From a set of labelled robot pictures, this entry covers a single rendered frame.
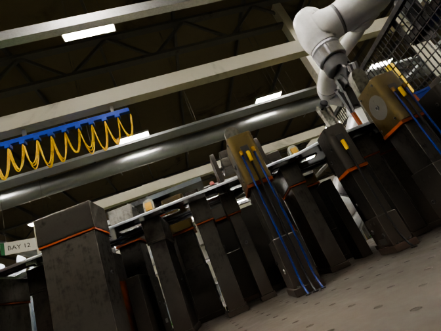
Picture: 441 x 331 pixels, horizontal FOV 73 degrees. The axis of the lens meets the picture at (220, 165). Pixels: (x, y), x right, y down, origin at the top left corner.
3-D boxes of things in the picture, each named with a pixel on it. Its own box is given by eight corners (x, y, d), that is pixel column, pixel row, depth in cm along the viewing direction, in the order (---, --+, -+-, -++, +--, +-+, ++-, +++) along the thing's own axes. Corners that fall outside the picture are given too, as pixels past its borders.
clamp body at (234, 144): (299, 302, 50) (224, 133, 63) (288, 298, 61) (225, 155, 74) (334, 286, 51) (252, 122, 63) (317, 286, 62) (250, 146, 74)
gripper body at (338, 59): (348, 47, 89) (365, 70, 85) (339, 66, 97) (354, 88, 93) (326, 55, 88) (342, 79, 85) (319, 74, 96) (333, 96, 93)
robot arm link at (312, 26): (306, 49, 91) (346, 22, 87) (283, 15, 97) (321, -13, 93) (312, 66, 101) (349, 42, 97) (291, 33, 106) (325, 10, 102)
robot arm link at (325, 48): (333, 54, 99) (342, 67, 97) (308, 62, 98) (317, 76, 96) (342, 32, 90) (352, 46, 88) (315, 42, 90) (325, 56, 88)
